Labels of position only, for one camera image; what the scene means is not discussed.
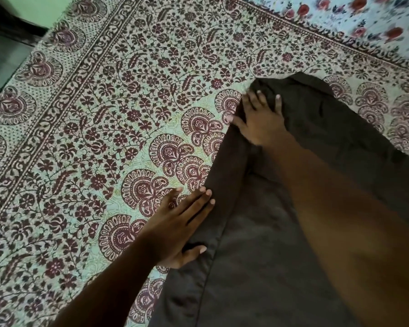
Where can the person's left hand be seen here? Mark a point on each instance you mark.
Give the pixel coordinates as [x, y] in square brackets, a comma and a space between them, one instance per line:
[172, 231]

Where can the person's right hand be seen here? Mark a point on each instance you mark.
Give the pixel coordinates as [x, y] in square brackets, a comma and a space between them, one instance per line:
[262, 125]

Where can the person's left thumb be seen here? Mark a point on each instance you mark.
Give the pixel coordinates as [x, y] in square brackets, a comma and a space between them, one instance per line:
[192, 254]

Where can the person's right middle finger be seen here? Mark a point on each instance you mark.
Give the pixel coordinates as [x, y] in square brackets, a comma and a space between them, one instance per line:
[261, 100]

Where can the person's left little finger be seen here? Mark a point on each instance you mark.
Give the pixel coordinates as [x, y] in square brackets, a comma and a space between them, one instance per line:
[173, 198]

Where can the person's right thumb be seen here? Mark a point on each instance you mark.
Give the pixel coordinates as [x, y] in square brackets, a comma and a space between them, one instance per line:
[237, 121]

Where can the person's left middle finger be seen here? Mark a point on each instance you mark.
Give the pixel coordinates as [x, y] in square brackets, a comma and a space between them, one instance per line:
[198, 204]

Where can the dark brown garment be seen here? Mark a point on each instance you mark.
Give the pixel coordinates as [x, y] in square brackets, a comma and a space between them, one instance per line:
[259, 255]

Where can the person's left forearm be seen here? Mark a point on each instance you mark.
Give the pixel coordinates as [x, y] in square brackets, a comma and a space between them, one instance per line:
[102, 289]

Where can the person's right forearm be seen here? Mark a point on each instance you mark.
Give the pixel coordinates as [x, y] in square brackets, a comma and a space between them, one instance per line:
[344, 228]

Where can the maroon floral patterned bedsheet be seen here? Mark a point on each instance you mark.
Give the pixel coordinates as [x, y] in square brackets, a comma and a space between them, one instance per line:
[122, 81]

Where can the white red-flowered cloth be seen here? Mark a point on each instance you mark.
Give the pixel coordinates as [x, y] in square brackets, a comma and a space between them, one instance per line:
[361, 20]

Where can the dark wooden furniture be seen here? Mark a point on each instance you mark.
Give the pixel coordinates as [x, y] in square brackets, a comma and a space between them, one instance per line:
[0, 22]

